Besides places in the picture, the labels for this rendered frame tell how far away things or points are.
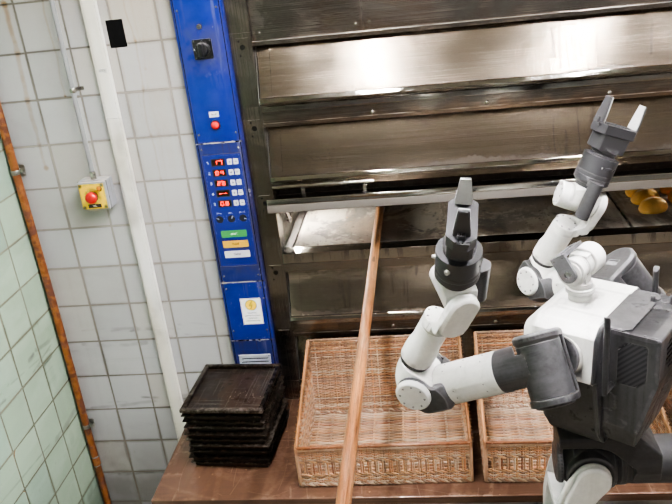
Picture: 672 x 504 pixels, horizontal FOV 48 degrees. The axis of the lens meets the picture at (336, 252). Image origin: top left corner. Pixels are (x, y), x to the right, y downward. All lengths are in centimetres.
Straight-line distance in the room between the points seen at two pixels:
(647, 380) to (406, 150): 117
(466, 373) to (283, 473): 112
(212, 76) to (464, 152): 84
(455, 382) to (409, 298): 108
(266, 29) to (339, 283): 90
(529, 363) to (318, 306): 129
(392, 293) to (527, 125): 73
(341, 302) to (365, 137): 60
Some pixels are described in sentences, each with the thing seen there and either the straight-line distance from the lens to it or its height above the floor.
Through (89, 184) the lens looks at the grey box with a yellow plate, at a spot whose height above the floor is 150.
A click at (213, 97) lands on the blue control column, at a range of 249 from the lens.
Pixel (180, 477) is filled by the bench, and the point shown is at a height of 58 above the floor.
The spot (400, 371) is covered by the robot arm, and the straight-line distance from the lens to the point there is 165.
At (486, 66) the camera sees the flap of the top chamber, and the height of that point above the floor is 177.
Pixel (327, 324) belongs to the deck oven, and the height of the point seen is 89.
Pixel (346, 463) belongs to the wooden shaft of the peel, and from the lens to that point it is 158.
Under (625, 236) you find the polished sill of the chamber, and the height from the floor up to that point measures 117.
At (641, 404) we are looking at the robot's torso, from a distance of 169.
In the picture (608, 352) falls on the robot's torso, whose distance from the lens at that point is 161.
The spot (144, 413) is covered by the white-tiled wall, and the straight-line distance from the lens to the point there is 312.
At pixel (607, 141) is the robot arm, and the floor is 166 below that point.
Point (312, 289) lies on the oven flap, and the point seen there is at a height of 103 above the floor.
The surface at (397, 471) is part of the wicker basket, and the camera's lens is 245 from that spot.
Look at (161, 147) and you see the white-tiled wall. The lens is 261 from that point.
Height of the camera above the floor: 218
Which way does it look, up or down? 23 degrees down
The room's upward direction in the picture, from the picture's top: 6 degrees counter-clockwise
